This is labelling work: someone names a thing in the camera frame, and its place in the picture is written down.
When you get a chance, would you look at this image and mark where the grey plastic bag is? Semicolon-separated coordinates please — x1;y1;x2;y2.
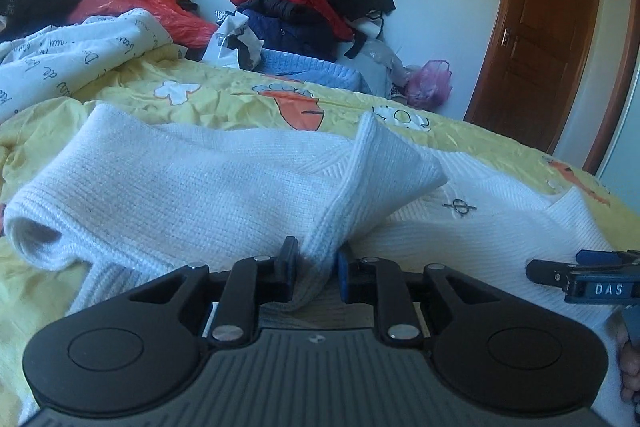
357;39;409;100

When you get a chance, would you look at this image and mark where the person's right hand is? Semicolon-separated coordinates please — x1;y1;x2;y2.
616;319;640;404

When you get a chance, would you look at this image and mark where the light blue knit sweater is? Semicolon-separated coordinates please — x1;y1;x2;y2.
252;49;369;96

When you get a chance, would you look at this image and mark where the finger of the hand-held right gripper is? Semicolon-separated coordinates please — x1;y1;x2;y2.
526;258;576;291
575;249;640;276

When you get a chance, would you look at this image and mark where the dark navy jacket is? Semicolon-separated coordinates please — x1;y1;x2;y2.
235;0;342;60

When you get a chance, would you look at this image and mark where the white script-print quilt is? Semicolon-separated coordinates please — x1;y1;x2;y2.
0;8;189;126

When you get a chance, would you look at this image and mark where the pink plastic bag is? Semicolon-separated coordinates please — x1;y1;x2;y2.
403;59;454;110

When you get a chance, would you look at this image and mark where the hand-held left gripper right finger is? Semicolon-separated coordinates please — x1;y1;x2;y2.
336;242;507;348

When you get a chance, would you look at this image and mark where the yellow printed bedsheet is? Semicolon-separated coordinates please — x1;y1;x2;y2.
0;56;640;427

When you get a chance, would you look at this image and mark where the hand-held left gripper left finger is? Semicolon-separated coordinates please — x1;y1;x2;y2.
127;236;301;348

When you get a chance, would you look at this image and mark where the wooden door frame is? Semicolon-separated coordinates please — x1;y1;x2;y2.
582;0;640;178

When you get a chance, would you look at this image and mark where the white plastic bag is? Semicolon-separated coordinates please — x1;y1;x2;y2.
201;10;266;72

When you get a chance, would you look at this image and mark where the white knitted sweater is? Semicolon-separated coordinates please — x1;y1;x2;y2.
2;103;623;339

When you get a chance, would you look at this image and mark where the brown wooden door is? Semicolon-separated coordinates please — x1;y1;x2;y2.
462;0;606;156

